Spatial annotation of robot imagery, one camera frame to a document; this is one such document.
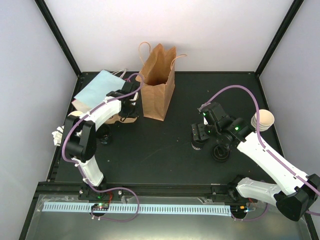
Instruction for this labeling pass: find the single black sleeved cup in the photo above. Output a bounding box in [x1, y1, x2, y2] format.
[191, 139, 206, 151]

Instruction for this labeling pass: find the brown paper bag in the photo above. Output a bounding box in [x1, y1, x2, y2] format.
[136, 41, 186, 121]

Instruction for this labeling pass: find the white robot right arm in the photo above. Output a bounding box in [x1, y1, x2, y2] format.
[191, 102, 320, 222]

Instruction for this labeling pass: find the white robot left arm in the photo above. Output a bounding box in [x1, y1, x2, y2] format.
[60, 82, 141, 200]

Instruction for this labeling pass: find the black coffee cup lid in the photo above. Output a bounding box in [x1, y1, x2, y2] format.
[211, 144, 230, 163]

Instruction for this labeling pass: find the brown pulp cup carrier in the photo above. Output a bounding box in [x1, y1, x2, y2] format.
[105, 114, 138, 125]

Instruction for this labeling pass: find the light blue paper bag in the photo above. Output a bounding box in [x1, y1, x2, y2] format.
[74, 70, 125, 109]

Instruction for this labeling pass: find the left paper cup stack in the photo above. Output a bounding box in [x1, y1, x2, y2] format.
[67, 110, 85, 119]

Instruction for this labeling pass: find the paper cup stack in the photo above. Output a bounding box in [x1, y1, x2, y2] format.
[67, 110, 85, 119]
[250, 109, 275, 132]

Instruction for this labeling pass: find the right paper cup stack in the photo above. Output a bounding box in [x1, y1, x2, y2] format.
[250, 109, 275, 132]

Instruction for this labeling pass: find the white plastic cutlery bundle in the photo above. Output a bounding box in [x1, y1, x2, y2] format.
[51, 125, 64, 147]

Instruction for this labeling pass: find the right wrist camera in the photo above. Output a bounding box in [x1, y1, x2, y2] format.
[198, 102, 212, 125]

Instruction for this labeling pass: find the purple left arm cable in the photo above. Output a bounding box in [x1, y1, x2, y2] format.
[61, 72, 145, 223]

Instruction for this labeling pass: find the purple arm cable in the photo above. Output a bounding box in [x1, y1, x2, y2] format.
[206, 84, 320, 223]
[61, 72, 145, 223]

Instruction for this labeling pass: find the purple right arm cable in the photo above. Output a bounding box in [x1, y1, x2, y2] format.
[206, 84, 320, 223]

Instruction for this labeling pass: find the black aluminium rail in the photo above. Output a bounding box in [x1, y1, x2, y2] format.
[78, 184, 233, 202]

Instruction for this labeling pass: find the light blue cable duct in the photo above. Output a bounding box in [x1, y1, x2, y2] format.
[42, 202, 232, 217]

